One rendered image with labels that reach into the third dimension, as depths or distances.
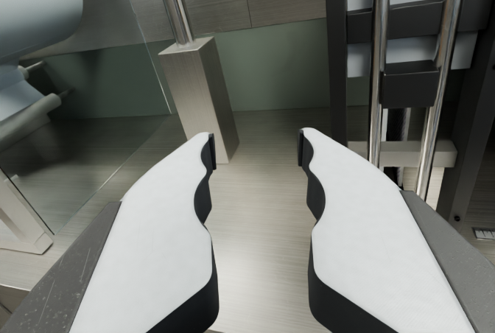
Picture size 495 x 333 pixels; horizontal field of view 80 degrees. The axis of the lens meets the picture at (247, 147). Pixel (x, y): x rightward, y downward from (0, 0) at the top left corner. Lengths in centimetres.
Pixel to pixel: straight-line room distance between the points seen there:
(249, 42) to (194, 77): 27
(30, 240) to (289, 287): 47
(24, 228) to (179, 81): 39
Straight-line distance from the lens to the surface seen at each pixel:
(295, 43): 82
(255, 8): 82
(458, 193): 45
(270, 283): 47
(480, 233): 56
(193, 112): 66
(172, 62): 63
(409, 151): 42
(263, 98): 89
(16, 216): 67
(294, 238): 52
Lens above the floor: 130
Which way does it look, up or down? 32 degrees down
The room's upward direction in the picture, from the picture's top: 13 degrees counter-clockwise
